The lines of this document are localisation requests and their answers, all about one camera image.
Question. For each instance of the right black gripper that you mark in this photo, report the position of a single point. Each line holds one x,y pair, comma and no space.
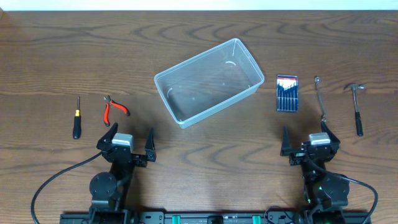
306,149

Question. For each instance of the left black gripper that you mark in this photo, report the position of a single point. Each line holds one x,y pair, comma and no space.
129,155

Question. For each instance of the red-handled small pliers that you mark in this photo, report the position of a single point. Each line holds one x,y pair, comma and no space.
109,103

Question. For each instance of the black yellow screwdriver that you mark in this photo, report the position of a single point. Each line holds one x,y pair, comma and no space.
76,133

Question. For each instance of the blue precision screwdriver set case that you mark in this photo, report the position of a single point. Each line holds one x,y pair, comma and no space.
287,97

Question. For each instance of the silver offset ring wrench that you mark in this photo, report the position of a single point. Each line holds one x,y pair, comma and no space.
320,99

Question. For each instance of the small black-handled claw hammer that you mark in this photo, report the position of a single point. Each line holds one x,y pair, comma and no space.
354,87

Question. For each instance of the clear plastic storage container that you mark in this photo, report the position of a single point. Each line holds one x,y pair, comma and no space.
209,82

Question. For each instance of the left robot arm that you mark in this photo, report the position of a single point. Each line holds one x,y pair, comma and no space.
109,189

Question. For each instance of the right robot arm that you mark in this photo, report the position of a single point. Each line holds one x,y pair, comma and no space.
326,193

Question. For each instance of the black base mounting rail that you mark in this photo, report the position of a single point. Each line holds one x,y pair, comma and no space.
271,216

